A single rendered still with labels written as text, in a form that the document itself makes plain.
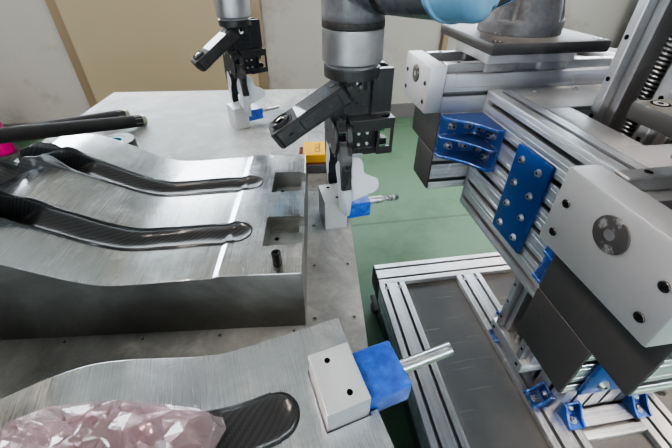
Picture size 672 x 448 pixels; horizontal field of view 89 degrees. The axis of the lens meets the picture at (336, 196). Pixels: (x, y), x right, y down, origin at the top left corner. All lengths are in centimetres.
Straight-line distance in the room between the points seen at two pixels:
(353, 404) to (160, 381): 16
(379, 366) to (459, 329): 88
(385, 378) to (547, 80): 65
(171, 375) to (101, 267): 16
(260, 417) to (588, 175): 36
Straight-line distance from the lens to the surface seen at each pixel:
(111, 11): 294
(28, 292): 48
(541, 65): 80
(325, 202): 51
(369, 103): 47
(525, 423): 112
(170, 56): 289
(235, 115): 89
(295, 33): 280
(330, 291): 46
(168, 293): 41
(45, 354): 52
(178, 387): 34
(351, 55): 42
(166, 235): 47
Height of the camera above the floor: 116
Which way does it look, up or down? 35 degrees down
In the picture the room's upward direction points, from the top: straight up
